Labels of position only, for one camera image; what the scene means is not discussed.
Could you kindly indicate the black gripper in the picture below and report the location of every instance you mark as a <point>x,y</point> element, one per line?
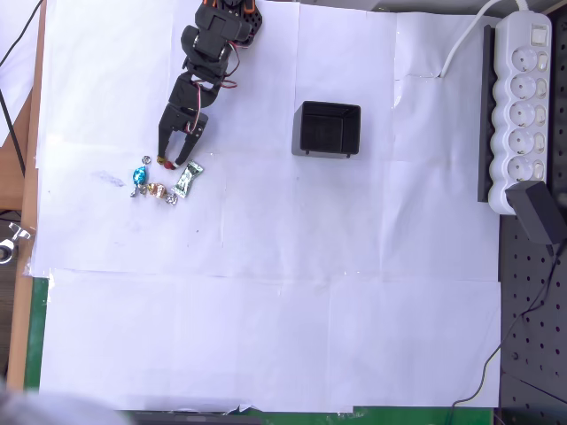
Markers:
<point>178,122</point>

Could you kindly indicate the black pegboard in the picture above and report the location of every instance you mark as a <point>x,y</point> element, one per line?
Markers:
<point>536,367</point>

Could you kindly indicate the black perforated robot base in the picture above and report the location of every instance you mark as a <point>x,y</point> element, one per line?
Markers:
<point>256,24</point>

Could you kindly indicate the grey blurred rounded object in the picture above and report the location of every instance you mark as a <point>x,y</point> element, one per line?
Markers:
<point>48,409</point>

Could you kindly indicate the blue foil wrapped candy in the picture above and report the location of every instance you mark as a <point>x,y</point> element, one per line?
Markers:
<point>139,175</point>

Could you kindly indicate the silver metal clamp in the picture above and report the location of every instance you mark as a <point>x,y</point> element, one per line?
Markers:
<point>15,241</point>

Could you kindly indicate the black power adapter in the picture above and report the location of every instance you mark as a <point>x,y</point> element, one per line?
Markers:
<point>533,210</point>

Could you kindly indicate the white power strip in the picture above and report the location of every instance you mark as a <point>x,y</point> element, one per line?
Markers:
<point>522,110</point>

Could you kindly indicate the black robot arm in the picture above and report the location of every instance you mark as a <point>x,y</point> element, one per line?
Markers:
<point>212,44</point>

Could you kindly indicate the white loose paper sheet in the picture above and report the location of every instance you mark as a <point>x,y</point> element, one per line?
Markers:
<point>13,57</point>

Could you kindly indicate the green candy packet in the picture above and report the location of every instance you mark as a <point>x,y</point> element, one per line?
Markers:
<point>186,181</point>

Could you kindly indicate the gold foil wrapped candy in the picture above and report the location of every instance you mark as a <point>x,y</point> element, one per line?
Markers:
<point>156,189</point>

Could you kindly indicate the white paper table cover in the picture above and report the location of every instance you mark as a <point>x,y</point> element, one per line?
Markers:
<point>310,265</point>

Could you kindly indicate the black square container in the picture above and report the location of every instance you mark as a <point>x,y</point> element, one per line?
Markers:
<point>325,133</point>

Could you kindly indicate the dark grey shelf rail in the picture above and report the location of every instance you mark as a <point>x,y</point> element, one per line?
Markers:
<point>486,110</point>

